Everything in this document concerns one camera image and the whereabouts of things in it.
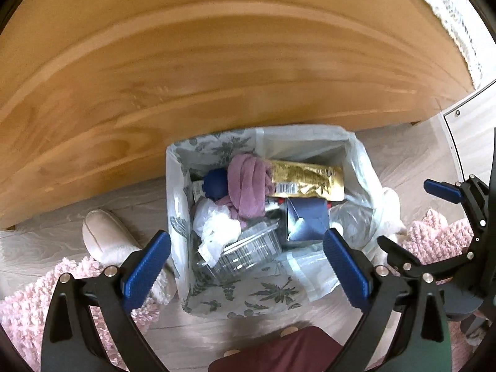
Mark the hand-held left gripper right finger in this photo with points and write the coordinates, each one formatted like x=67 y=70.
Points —
x=347 y=271

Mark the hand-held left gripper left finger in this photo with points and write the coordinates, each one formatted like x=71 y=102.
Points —
x=147 y=267

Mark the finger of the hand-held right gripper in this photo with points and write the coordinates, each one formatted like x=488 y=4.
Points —
x=441 y=190
x=395 y=250

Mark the bin with palm print liner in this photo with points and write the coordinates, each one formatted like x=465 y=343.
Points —
x=271 y=294

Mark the white tissue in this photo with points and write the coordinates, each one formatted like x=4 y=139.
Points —
x=221 y=224

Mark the clear plastic container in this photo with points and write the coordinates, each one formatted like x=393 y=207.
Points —
x=248 y=252

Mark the yellow snack packet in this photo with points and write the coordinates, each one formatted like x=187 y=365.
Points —
x=306 y=178

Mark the purple cloth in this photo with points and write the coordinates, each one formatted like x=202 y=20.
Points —
x=248 y=186

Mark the clear plastic bottle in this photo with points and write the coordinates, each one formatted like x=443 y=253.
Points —
x=348 y=221

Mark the beige door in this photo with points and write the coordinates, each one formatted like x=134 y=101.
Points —
x=472 y=135

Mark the blue carton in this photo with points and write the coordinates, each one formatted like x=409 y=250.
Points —
x=306 y=217

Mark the maroon trouser leg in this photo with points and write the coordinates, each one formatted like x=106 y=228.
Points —
x=286 y=352

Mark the dark blue round object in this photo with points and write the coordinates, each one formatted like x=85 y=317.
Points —
x=216 y=184

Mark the pink shaggy rug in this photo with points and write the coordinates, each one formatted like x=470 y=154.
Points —
x=23 y=310

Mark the wooden bed frame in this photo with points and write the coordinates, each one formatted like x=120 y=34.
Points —
x=193 y=66

